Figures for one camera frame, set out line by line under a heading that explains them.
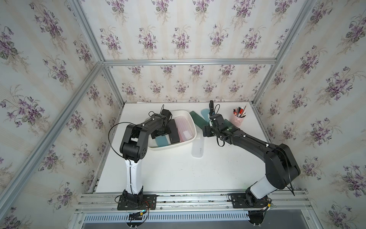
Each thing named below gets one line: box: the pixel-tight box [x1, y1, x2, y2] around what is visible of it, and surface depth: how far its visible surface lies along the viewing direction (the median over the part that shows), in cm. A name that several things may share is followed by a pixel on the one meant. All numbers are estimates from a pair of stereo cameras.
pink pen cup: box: [232, 103, 248, 128], surface depth 101 cm
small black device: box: [208, 100, 214, 112], surface depth 117 cm
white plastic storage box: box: [147, 109, 197, 151], surface depth 100 cm
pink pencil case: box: [174, 120, 193, 142], surface depth 101 cm
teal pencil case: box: [155, 135, 169, 147], surface depth 97 cm
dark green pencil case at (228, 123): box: [223, 118, 234, 127], surface depth 108 cm
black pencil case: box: [166, 118, 181, 145], surface depth 98 cm
